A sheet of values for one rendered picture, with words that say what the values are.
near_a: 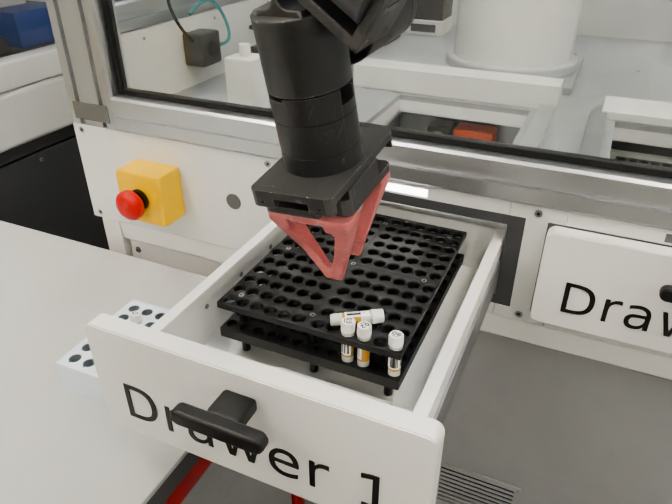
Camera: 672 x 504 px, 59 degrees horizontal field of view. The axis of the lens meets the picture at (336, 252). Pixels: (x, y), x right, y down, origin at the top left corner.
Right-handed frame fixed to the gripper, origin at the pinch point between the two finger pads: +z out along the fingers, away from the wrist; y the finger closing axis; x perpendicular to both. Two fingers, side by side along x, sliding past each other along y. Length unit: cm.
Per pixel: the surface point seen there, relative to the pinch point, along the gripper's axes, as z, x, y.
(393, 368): 8.9, -4.5, -2.4
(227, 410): 3.2, 2.4, -14.2
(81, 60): -8, 46, 19
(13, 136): 11, 86, 28
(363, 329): 5.5, -2.0, -2.0
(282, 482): 12.0, 0.5, -13.5
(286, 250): 6.9, 11.3, 7.2
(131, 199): 6.3, 36.2, 10.4
